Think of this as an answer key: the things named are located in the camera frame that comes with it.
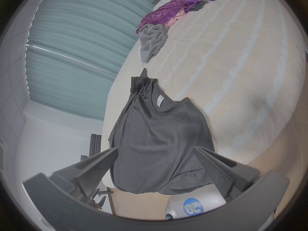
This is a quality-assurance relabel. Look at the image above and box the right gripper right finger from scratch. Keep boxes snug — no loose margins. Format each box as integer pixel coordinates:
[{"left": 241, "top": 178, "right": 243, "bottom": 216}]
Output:
[{"left": 194, "top": 146, "right": 260, "bottom": 200}]

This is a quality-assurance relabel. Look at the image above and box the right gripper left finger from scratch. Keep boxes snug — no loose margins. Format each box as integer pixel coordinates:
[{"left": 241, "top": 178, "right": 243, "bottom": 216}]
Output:
[{"left": 49, "top": 147, "right": 119, "bottom": 203}]

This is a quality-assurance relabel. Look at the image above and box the black T-shirt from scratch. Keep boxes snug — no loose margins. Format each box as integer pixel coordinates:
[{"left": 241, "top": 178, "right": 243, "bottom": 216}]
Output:
[{"left": 108, "top": 76, "right": 215, "bottom": 195}]

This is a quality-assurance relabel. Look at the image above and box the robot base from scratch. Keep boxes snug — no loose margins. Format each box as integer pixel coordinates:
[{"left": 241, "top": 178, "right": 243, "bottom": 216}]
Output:
[{"left": 165, "top": 192, "right": 228, "bottom": 219}]

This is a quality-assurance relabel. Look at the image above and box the bed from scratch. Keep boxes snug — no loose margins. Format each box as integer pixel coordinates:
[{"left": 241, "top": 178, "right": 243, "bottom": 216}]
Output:
[{"left": 102, "top": 0, "right": 306, "bottom": 192}]

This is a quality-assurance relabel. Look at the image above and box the blue-green curtain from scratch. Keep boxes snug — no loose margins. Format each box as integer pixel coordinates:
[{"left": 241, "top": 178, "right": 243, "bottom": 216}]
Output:
[
  {"left": 24, "top": 46, "right": 118, "bottom": 122},
  {"left": 28, "top": 0, "right": 154, "bottom": 76}
]

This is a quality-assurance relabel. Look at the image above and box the grey garment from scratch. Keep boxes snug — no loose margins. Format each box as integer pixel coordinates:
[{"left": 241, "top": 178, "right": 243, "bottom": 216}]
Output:
[{"left": 138, "top": 24, "right": 169, "bottom": 64}]

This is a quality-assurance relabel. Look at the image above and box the pink garment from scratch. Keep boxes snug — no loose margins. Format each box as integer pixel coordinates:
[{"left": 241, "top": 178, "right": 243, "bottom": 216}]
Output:
[{"left": 165, "top": 11, "right": 186, "bottom": 27}]

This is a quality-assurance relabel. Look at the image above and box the purple satin garment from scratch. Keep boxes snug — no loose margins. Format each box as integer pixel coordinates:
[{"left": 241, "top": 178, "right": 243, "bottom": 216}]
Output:
[{"left": 136, "top": 0, "right": 215, "bottom": 34}]

